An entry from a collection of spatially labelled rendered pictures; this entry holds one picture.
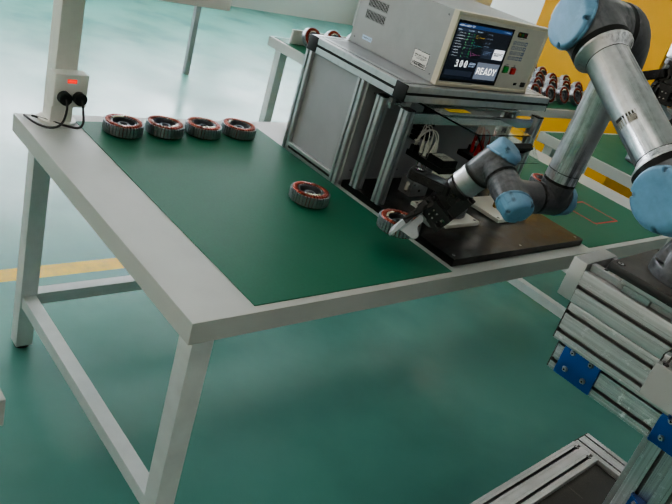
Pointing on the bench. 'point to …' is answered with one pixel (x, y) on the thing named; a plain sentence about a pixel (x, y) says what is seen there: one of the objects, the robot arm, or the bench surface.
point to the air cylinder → (412, 187)
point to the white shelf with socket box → (56, 89)
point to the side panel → (323, 115)
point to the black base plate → (540, 228)
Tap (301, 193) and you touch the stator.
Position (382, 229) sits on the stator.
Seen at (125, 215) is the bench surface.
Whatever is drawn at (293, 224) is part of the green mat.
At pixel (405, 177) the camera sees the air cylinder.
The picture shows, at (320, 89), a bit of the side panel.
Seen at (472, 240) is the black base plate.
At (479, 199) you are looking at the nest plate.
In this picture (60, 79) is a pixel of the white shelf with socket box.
